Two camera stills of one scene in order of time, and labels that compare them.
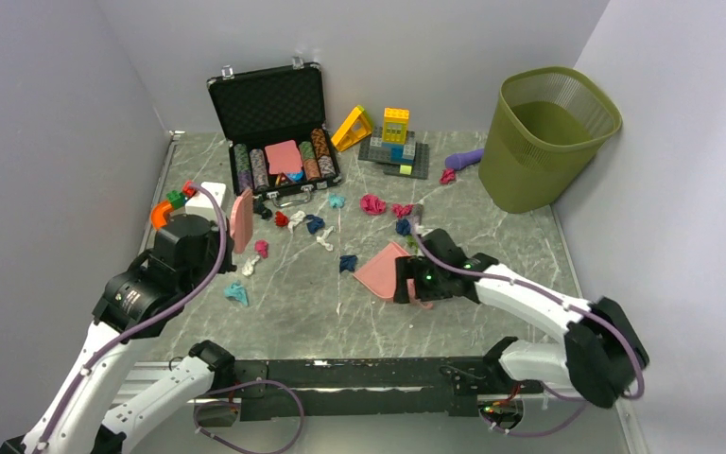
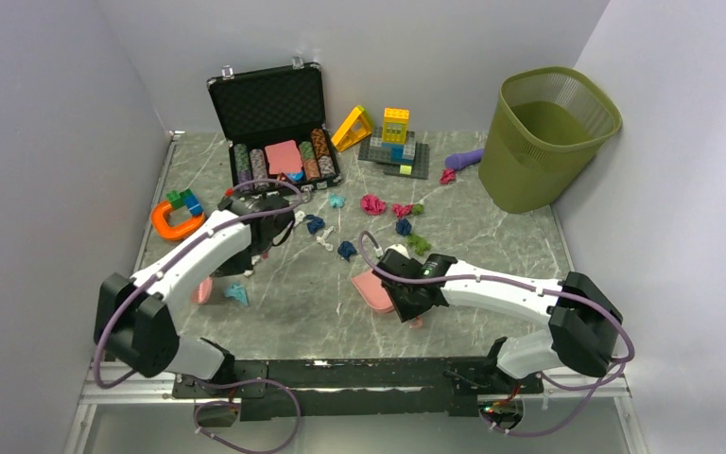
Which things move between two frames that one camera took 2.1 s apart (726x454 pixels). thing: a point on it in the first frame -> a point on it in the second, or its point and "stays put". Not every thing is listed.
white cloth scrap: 295,218 stays put
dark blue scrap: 347,262 -> 346,249
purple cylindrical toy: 460,160 stays put
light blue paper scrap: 336,201 stays put
